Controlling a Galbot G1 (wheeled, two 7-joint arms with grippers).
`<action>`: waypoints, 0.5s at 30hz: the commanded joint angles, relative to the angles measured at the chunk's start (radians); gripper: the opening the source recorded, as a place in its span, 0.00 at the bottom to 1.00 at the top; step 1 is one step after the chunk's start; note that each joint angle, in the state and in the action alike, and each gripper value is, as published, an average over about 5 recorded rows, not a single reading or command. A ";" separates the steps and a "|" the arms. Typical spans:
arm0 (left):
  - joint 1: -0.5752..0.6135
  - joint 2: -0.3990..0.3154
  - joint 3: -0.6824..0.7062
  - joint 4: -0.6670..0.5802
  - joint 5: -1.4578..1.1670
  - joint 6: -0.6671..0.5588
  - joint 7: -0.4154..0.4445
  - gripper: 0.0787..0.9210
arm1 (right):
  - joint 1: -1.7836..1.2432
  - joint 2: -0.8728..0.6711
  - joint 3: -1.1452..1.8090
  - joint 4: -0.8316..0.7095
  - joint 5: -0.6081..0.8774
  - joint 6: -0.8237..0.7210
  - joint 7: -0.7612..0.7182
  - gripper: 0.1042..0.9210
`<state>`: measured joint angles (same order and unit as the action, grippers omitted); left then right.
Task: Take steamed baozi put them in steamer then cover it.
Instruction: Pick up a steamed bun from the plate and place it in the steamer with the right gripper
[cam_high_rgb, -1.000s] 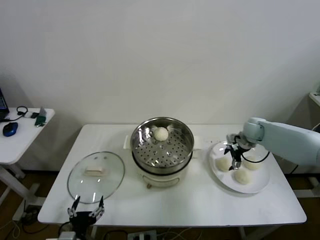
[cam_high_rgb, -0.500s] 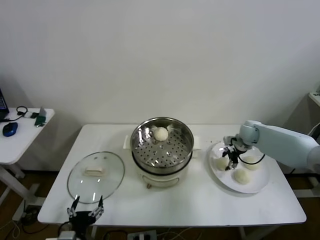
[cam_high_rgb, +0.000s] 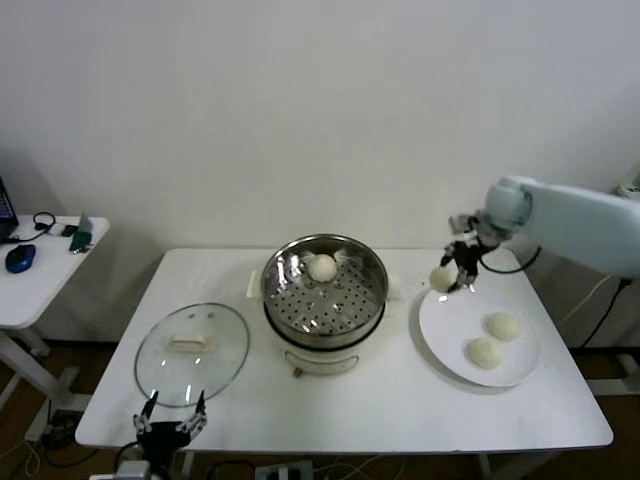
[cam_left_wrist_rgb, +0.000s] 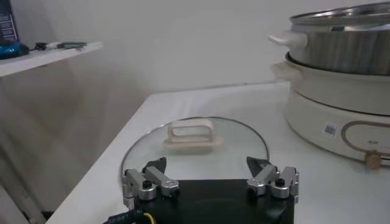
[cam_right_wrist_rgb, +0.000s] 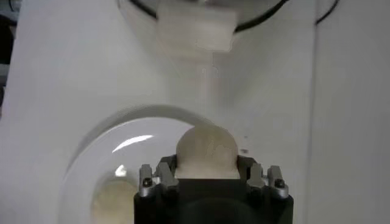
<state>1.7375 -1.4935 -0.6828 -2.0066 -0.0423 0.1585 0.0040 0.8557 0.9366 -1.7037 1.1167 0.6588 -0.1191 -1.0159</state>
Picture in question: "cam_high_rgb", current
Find white side table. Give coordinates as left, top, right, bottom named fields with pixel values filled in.
left=0, top=215, right=111, bottom=444

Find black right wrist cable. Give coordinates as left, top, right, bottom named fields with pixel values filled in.
left=478, top=244, right=544, bottom=275

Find white floor power strip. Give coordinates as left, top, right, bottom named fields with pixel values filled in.
left=254, top=459, right=315, bottom=480

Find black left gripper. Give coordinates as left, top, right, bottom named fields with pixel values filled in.
left=132, top=389, right=208, bottom=459

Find white electric cooking pot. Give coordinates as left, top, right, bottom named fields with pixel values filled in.
left=247, top=269, right=404, bottom=377

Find green and grey gadget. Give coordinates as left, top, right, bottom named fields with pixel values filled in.
left=68, top=214, right=96, bottom=255

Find white desk foot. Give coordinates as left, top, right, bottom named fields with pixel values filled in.
left=584, top=352, right=640, bottom=397

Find large white plate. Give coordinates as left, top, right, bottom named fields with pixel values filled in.
left=409, top=284, right=542, bottom=389

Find black floor cables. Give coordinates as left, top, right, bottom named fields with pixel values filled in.
left=42, top=407, right=96, bottom=469

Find black power cable with adapter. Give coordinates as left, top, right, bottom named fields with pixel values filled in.
left=582, top=277, right=634, bottom=349

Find glass lid with white handle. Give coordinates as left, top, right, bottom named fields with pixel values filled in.
left=133, top=302, right=251, bottom=409

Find white wall cable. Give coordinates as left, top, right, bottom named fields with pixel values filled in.
left=557, top=274, right=615, bottom=326

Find perforated stainless steel steamer basket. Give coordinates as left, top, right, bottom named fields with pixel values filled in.
left=260, top=233, right=390, bottom=337

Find blue computer mouse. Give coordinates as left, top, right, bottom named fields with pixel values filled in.
left=4, top=243, right=38, bottom=274

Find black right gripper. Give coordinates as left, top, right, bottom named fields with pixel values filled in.
left=438, top=238, right=482, bottom=294

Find white steamed baozi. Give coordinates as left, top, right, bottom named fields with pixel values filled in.
left=466, top=337, right=504, bottom=371
left=306, top=253, right=337, bottom=284
left=429, top=267, right=456, bottom=294
left=486, top=312, right=522, bottom=343

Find dark laptop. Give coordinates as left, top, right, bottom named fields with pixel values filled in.
left=0, top=172, right=20, bottom=244

